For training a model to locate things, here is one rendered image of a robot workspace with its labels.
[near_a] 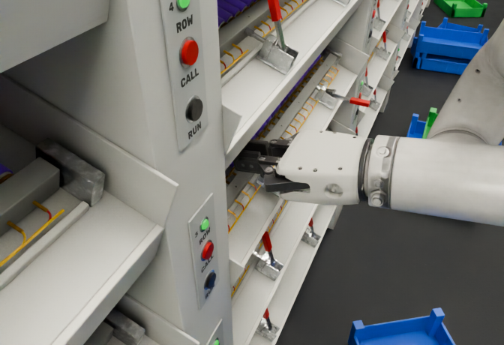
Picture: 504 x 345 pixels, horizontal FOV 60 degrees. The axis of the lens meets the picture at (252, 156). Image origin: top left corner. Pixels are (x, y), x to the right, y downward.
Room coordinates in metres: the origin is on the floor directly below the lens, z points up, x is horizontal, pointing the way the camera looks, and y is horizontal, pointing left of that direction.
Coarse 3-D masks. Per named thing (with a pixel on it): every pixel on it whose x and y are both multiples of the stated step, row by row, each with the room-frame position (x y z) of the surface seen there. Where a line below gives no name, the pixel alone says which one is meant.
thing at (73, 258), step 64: (0, 128) 0.28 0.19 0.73; (64, 128) 0.25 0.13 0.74; (0, 192) 0.20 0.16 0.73; (64, 192) 0.24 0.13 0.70; (128, 192) 0.23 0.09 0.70; (0, 256) 0.18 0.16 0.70; (64, 256) 0.19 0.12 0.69; (128, 256) 0.20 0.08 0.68; (0, 320) 0.14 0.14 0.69; (64, 320) 0.15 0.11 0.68
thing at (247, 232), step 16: (336, 48) 0.88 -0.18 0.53; (352, 48) 0.87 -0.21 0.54; (336, 64) 0.86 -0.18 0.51; (352, 64) 0.87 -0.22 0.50; (336, 80) 0.81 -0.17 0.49; (352, 80) 0.83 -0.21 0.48; (304, 112) 0.68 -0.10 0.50; (320, 112) 0.69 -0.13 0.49; (304, 128) 0.63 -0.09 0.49; (320, 128) 0.65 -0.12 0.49; (256, 192) 0.46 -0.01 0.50; (240, 208) 0.43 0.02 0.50; (256, 208) 0.44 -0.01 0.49; (272, 208) 0.44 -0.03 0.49; (240, 224) 0.40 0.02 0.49; (256, 224) 0.41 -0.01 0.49; (240, 240) 0.38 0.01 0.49; (256, 240) 0.39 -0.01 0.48; (240, 256) 0.36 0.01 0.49; (240, 272) 0.31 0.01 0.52
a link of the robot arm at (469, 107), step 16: (496, 32) 0.38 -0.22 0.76; (496, 48) 0.37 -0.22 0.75; (480, 64) 0.42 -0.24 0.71; (496, 64) 0.36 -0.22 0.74; (464, 80) 0.45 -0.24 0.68; (480, 80) 0.43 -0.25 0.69; (496, 80) 0.40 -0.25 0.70; (448, 96) 0.46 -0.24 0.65; (464, 96) 0.44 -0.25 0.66; (480, 96) 0.43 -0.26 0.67; (496, 96) 0.42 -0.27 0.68; (448, 112) 0.45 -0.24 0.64; (464, 112) 0.44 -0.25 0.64; (480, 112) 0.43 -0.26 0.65; (496, 112) 0.42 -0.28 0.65; (432, 128) 0.45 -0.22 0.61; (448, 128) 0.43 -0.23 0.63; (464, 128) 0.42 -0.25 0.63; (480, 128) 0.43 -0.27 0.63; (496, 128) 0.42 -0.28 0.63; (496, 144) 0.42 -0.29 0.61
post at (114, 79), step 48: (144, 0) 0.24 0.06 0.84; (96, 48) 0.24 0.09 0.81; (144, 48) 0.23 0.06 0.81; (48, 96) 0.26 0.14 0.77; (96, 96) 0.24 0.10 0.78; (144, 96) 0.23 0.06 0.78; (144, 144) 0.23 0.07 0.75; (192, 144) 0.27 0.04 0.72; (192, 192) 0.26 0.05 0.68; (144, 288) 0.24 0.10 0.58; (192, 288) 0.25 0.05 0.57; (192, 336) 0.24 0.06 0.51
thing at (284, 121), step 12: (324, 72) 0.78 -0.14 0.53; (312, 84) 0.73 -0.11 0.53; (300, 96) 0.68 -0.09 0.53; (288, 108) 0.64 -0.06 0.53; (300, 108) 0.65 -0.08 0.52; (312, 108) 0.68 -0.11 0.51; (288, 120) 0.61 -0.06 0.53; (276, 132) 0.57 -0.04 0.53; (288, 132) 0.59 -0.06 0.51; (240, 180) 0.45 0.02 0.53; (228, 192) 0.43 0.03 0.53; (240, 192) 0.44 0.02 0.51; (228, 204) 0.41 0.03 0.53; (240, 204) 0.43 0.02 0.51; (240, 216) 0.41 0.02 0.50
